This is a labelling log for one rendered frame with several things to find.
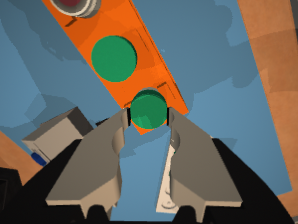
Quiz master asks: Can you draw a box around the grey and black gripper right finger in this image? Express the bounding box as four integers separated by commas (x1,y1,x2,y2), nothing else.
167,107,295,224

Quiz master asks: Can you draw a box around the blue bench mat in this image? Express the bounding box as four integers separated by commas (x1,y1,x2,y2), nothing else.
0,0,293,221

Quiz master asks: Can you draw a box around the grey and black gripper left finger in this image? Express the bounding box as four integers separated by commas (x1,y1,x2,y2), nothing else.
0,107,131,224

